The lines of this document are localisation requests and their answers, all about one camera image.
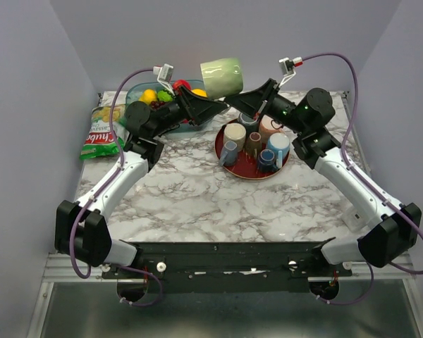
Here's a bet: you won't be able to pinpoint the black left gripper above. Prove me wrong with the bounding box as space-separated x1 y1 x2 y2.
149 84 227 139

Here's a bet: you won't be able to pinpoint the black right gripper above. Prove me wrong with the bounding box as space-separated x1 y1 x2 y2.
225 78 309 135

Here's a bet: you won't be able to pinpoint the sage green mug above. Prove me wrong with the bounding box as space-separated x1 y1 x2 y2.
200 58 243 100

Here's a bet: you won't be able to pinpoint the white blue mug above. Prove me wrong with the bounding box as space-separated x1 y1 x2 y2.
266 132 290 170

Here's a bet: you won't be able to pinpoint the light blue textured mug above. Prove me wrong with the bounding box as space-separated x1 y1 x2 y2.
219 140 238 167

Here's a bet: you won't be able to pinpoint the dark blue mug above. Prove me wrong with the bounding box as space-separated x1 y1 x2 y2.
257 149 278 173

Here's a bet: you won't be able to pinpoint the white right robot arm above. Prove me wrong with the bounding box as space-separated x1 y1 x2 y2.
224 79 422 276

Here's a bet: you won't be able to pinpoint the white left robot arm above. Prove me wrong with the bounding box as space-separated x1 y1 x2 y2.
54 87 227 278

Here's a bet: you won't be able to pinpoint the dark grey mug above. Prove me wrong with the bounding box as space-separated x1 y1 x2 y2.
237 113 259 137

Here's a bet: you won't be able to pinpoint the pink mug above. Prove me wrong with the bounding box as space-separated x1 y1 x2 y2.
258 115 283 144

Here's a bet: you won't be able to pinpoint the beige mug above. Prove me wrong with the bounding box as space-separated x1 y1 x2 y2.
223 123 246 151

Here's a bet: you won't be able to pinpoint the brown small mug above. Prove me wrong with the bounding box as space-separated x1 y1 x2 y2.
244 132 262 159

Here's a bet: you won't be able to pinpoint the yellow lemon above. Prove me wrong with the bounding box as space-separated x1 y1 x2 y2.
192 89 207 98

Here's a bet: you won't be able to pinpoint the green striped watermelon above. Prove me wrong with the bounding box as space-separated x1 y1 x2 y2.
157 89 173 103

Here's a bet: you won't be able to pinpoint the dark purple grapes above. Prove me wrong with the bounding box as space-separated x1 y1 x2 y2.
150 101 166 109

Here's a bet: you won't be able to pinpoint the yellow orange fruit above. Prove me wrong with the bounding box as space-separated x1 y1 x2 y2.
138 89 158 106

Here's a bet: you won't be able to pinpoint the teal plastic fruit container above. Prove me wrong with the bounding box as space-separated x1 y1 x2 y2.
125 79 216 132

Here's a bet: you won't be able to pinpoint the red round tray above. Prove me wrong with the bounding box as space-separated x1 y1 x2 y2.
214 119 290 180

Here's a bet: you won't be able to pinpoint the green chips bag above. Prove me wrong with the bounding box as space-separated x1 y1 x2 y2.
80 104 129 160

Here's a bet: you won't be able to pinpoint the white box with knob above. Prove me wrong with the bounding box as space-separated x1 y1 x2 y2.
342 206 367 233

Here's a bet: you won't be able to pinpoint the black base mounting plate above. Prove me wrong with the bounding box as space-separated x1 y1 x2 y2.
102 242 352 294

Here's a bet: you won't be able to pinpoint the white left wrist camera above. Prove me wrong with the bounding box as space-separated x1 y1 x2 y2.
152 63 174 94

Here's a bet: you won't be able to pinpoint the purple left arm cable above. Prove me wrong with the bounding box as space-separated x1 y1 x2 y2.
69 68 164 307

